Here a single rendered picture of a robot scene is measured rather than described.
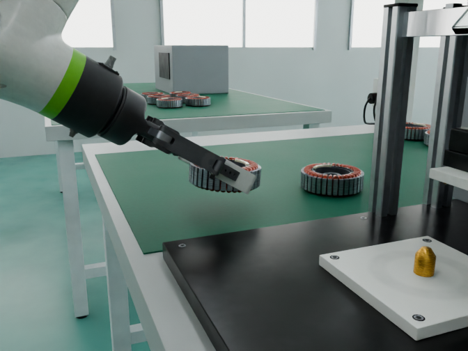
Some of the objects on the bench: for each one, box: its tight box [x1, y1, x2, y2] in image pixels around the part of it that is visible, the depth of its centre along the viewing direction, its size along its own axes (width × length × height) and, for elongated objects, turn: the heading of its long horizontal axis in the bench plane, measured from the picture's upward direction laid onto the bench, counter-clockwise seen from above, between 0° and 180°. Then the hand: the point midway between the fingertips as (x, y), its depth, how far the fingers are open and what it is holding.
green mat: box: [95, 133, 453, 254], centre depth 103 cm, size 94×61×1 cm, turn 111°
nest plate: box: [319, 236, 468, 341], centre depth 47 cm, size 15×15×1 cm
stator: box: [300, 163, 364, 196], centre depth 86 cm, size 11×11×4 cm
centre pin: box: [413, 246, 436, 277], centre depth 47 cm, size 2×2×3 cm
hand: (223, 170), depth 74 cm, fingers closed on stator, 11 cm apart
